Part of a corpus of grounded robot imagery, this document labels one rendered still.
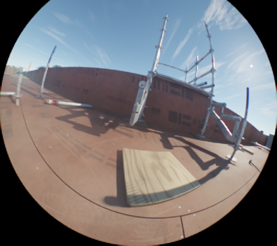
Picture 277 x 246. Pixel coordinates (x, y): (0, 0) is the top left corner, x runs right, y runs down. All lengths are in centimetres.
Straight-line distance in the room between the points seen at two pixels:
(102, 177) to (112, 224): 17
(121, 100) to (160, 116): 66
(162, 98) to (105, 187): 124
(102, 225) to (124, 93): 138
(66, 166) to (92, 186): 12
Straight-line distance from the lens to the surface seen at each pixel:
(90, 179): 32
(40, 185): 33
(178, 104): 137
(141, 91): 54
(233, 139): 114
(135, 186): 31
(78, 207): 28
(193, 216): 37
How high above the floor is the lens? 27
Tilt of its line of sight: 4 degrees down
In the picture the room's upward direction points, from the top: 16 degrees clockwise
